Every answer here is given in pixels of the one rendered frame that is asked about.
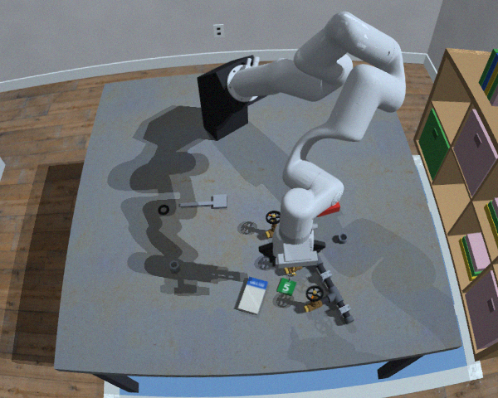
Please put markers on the white and blue bag of cable ties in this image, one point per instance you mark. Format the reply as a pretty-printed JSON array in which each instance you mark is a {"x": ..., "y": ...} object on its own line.
[{"x": 253, "y": 295}]

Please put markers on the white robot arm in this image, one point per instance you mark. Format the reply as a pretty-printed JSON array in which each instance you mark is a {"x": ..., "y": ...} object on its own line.
[{"x": 326, "y": 67}]

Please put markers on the dark grey pipe with three valves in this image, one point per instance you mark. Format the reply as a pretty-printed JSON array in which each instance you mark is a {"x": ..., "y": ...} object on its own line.
[{"x": 325, "y": 276}]

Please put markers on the red rectangular block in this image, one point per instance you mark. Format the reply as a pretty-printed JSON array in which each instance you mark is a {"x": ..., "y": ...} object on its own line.
[{"x": 331, "y": 209}]

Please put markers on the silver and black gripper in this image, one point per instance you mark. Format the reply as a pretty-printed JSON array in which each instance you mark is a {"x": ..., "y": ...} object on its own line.
[{"x": 271, "y": 250}]

